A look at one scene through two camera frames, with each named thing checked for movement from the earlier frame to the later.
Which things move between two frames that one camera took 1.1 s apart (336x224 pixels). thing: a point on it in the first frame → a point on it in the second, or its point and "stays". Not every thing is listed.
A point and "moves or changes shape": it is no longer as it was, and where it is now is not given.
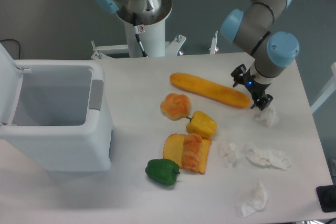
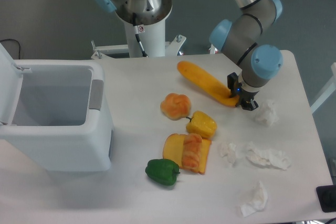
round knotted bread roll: (176, 106) stays
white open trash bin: (54, 112) stays
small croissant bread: (191, 150) stays
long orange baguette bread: (214, 90) moves or changes shape
